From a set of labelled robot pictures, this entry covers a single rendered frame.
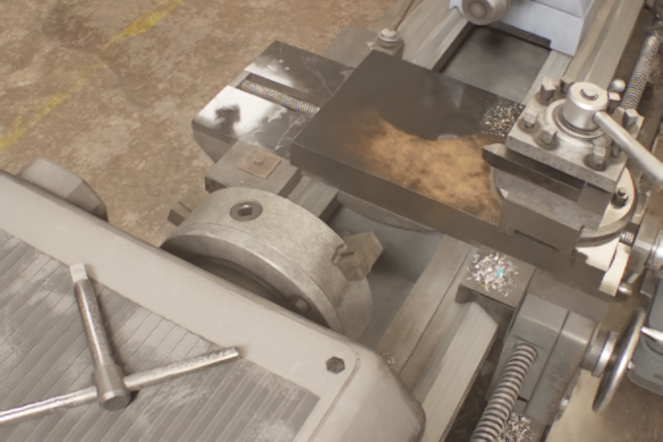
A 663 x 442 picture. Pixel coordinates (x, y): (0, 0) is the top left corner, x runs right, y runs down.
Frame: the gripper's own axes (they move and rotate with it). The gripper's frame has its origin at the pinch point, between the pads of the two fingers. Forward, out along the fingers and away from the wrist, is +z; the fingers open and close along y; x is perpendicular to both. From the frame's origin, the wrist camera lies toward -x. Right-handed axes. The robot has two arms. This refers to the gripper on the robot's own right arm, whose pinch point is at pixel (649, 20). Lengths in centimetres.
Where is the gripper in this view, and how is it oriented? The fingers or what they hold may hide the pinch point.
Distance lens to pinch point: 227.7
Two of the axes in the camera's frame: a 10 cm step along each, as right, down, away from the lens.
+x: 7.3, 6.7, 0.9
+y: -4.8, 6.1, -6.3
